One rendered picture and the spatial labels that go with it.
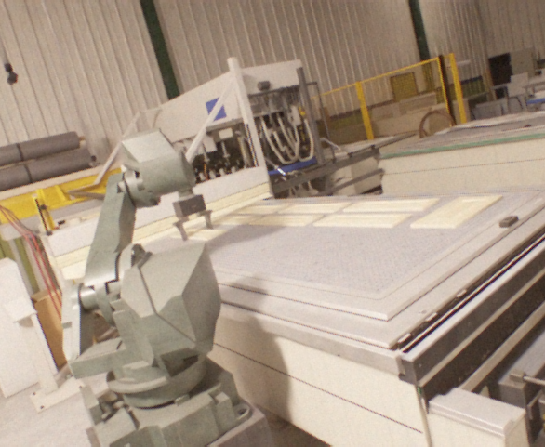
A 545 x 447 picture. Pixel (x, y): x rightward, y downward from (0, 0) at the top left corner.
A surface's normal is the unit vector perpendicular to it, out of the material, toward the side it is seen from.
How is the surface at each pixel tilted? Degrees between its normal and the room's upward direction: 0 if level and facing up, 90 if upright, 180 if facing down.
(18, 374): 90
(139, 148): 70
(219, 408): 90
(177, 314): 90
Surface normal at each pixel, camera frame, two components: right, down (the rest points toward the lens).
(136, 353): 0.06, 0.17
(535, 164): -0.76, 0.31
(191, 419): 0.51, 0.02
